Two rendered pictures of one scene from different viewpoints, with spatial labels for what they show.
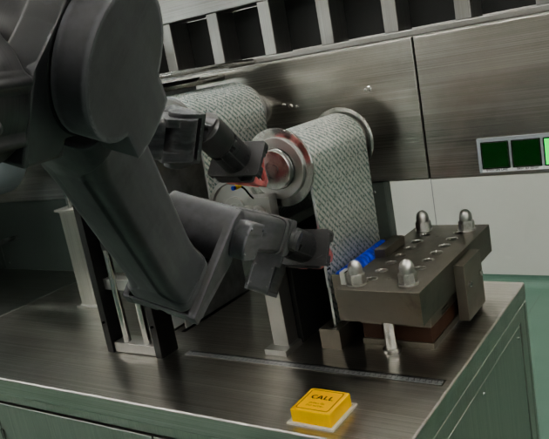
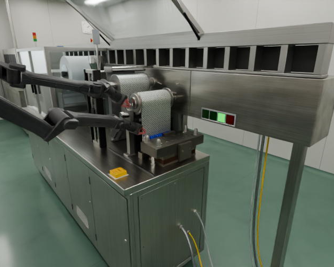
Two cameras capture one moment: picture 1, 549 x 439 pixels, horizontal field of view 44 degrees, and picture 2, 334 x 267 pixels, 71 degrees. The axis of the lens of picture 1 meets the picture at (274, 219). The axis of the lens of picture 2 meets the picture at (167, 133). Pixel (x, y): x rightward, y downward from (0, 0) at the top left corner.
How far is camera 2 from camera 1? 0.58 m
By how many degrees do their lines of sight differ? 14
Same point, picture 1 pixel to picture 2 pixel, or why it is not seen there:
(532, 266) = (272, 151)
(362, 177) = (166, 110)
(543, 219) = not seen: hidden behind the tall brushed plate
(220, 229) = (59, 120)
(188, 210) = (54, 113)
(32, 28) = not seen: outside the picture
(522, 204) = not seen: hidden behind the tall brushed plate
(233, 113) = (135, 82)
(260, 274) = (113, 132)
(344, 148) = (159, 101)
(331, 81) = (169, 78)
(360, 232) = (161, 126)
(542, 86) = (220, 96)
